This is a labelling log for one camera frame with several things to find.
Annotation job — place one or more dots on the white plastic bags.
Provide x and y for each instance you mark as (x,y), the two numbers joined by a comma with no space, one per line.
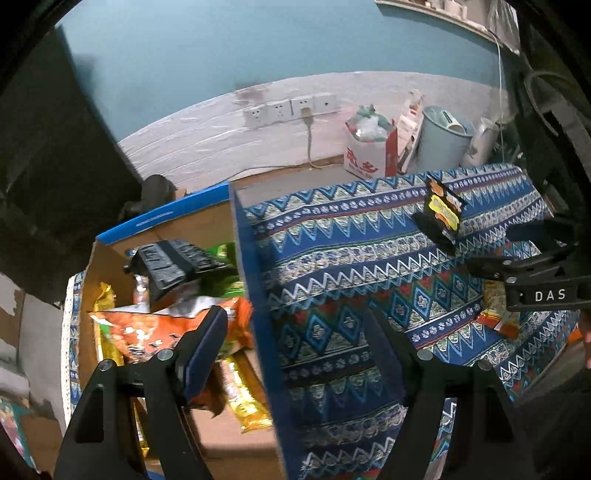
(367,122)

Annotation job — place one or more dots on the green snack packet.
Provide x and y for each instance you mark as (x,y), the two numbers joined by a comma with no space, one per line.
(227,284)

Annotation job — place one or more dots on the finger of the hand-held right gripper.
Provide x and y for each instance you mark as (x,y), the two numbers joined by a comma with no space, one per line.
(496,267)
(538,232)

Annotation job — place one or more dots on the dark rack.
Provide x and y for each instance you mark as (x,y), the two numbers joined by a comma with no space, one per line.
(554,115)

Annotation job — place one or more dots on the blue patterned blanket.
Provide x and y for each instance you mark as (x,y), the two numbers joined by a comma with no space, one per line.
(346,258)

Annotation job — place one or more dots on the orange packet with green label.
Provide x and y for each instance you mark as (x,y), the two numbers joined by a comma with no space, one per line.
(496,318)

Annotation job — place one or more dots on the brown cardboard sheet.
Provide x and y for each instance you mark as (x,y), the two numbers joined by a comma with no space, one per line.
(41,360)

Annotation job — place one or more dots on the light blue bin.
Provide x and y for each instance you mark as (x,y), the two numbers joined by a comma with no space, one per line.
(438,147)

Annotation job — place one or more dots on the white wall socket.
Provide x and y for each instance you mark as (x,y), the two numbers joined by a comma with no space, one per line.
(255,116)
(279,110)
(302,104)
(324,101)

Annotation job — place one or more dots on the long gold snack packet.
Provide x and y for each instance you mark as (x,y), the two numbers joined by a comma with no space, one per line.
(240,397)

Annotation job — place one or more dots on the black and yellow snack packet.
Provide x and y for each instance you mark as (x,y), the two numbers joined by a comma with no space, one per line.
(441,212)

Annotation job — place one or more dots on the white and red carton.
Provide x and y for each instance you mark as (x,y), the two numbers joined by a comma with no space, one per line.
(364,159)

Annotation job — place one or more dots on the orange chip bag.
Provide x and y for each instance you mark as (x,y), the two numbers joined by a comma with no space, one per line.
(138,332)

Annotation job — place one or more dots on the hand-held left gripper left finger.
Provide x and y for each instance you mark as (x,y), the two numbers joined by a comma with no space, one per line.
(203,355)

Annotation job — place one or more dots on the blue cardboard box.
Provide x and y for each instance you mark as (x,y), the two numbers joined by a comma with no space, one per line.
(259,304)

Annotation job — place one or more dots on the dark cabinet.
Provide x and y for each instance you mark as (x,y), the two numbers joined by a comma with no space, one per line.
(55,161)

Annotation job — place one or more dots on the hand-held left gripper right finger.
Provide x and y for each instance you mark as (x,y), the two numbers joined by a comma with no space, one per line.
(385,353)

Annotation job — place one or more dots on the wall shelf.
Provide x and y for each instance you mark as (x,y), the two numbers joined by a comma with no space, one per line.
(452,14)

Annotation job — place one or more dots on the stack of white boxes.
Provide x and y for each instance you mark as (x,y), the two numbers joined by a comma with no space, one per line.
(408,129)

